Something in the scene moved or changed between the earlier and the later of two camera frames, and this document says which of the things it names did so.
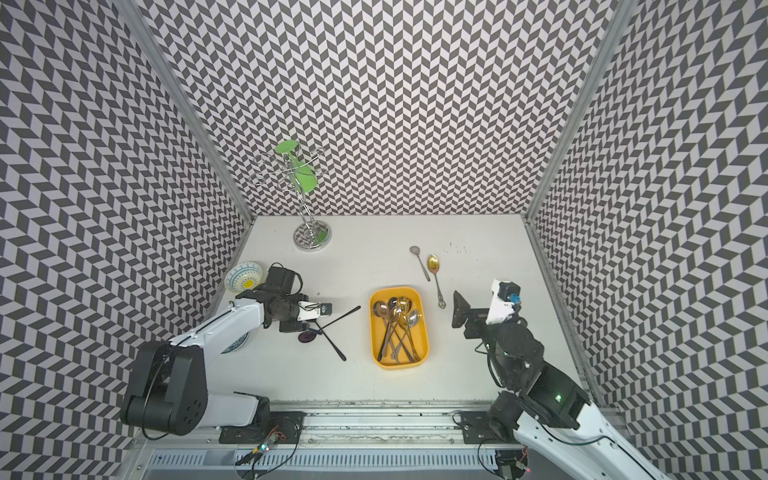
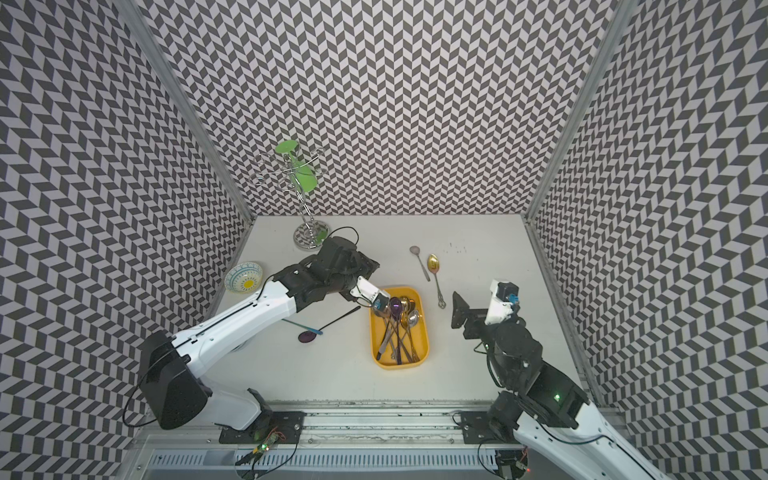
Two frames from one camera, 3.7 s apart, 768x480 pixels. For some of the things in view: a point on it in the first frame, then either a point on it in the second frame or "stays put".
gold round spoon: x=405 y=305 stays put
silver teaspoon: x=381 y=310 → x=412 y=320
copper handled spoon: x=395 y=315 stays put
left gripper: x=292 y=327 → x=364 y=264
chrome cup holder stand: x=292 y=168 stays put
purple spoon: x=309 y=336 → x=395 y=310
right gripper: x=462 y=312 stays put
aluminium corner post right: x=623 y=12 stays put
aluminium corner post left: x=174 y=76 stays put
